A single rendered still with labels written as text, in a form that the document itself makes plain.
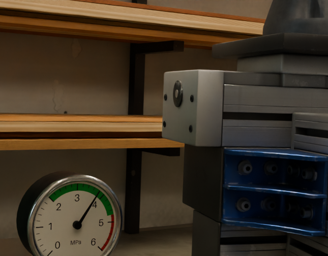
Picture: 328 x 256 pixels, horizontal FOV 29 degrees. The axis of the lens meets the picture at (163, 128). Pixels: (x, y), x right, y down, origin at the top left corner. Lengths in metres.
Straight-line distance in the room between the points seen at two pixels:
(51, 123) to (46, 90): 0.53
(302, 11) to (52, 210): 0.52
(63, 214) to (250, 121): 0.41
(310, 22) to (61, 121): 2.03
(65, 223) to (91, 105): 2.89
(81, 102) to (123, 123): 0.49
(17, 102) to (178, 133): 2.36
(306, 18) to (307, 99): 0.10
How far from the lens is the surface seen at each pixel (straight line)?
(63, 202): 0.40
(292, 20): 0.83
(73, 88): 3.24
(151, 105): 3.45
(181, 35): 2.96
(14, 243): 0.53
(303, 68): 0.80
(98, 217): 0.41
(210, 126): 0.75
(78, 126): 2.72
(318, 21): 0.82
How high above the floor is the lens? 0.74
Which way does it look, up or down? 3 degrees down
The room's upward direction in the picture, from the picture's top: 2 degrees clockwise
